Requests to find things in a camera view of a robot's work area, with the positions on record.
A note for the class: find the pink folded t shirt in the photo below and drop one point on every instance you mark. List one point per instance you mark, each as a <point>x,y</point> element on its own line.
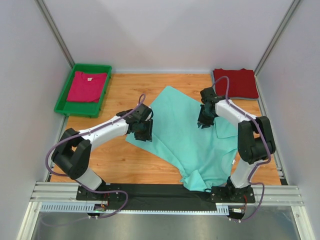
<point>86,87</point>

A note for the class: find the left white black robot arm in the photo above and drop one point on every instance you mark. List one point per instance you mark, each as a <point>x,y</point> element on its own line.
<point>72,155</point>

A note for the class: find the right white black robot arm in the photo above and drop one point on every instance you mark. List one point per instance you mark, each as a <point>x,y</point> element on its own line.
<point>255,141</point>

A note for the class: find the teal t shirt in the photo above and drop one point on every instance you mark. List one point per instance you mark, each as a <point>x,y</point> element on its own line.
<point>204,157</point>

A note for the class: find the slotted grey cable duct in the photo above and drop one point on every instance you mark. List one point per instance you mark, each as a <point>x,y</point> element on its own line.
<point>92,208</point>

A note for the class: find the aluminium frame rail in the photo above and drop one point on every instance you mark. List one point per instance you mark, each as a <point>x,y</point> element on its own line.
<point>274,195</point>

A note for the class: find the dark red folded t shirt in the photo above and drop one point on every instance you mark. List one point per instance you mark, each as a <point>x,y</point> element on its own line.
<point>240,83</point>

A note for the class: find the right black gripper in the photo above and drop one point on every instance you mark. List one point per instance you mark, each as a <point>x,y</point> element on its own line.
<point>205,124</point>

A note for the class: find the green plastic tray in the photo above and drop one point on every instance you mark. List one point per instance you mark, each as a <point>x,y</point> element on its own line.
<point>88,110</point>

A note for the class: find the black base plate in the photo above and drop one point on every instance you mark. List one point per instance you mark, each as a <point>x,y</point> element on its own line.
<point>160,197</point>

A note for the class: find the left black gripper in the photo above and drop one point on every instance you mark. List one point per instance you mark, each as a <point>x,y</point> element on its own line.
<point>148,135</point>

